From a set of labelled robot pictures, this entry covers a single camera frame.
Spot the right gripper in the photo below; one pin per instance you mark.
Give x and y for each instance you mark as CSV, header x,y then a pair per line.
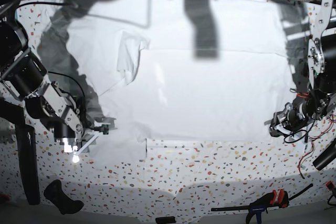
x,y
77,143

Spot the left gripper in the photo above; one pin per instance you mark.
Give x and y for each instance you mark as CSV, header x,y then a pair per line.
x,y
292,122

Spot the white T-shirt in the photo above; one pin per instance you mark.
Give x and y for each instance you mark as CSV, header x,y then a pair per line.
x,y
172,70

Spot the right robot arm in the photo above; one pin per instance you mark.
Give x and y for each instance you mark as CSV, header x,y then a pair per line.
x,y
77,123

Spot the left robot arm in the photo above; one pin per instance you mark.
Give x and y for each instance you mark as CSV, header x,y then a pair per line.
x,y
310,49

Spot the black cylinder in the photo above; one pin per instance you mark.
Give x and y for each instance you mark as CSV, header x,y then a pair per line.
x,y
326,157

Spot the black orange bar clamp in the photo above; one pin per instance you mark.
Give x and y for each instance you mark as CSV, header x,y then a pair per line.
x,y
269,200

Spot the black game controller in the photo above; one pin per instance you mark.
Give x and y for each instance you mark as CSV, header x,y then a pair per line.
x,y
65,205

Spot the terrazzo patterned tablecloth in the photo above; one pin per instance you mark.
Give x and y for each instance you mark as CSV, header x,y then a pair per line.
x,y
181,179

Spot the small black box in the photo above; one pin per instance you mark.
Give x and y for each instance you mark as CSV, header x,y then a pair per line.
x,y
165,220

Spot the black bent bracket stand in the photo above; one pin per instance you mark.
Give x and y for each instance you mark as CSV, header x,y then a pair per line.
x,y
26,144

